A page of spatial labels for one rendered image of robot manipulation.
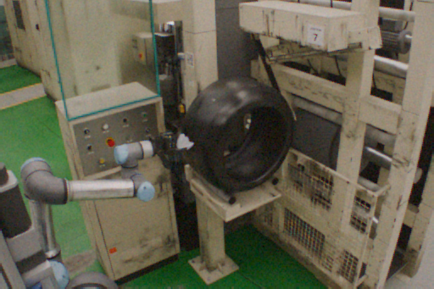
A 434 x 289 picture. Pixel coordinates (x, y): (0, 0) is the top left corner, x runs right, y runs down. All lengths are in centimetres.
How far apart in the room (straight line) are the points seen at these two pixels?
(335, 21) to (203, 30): 67
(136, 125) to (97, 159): 30
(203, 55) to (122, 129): 64
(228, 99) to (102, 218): 112
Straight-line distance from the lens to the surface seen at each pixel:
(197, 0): 186
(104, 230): 238
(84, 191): 138
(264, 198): 203
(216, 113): 162
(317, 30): 158
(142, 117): 217
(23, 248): 112
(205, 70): 194
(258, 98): 169
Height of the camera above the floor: 200
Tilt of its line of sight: 25 degrees down
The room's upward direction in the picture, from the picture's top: 2 degrees counter-clockwise
